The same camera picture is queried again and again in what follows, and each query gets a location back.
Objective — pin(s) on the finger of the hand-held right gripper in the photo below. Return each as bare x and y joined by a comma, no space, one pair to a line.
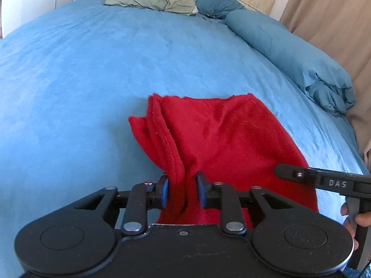
292,173

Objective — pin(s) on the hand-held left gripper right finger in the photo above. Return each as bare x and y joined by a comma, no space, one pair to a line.
200,191

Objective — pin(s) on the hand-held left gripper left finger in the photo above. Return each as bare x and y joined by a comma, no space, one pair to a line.
164,192

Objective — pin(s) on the red knit sweater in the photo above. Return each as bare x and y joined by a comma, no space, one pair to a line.
232,139

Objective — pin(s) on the person's right hand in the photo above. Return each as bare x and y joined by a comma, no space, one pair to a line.
349,228

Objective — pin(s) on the rolled blue duvet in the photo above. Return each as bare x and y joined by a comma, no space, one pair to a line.
284,52

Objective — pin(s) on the bed with blue sheet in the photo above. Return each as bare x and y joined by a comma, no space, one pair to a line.
87,78

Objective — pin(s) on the beige curtain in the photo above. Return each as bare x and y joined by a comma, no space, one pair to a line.
333,20

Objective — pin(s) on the teal pillow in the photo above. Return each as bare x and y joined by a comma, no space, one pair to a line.
216,3

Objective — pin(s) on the green pillow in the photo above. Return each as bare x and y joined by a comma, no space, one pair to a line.
150,1

